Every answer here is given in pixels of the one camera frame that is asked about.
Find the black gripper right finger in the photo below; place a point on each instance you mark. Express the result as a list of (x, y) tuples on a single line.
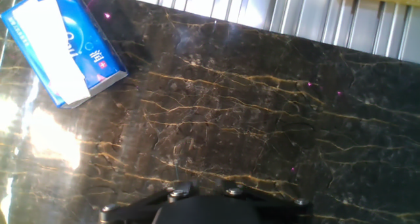
[(282, 207)]

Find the black marble pattern mat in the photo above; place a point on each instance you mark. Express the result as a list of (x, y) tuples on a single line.
[(229, 119)]

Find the blue tissue box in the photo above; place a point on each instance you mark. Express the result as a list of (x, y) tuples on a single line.
[(92, 53)]

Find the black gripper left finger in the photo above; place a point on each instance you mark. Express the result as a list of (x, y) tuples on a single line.
[(138, 211)]

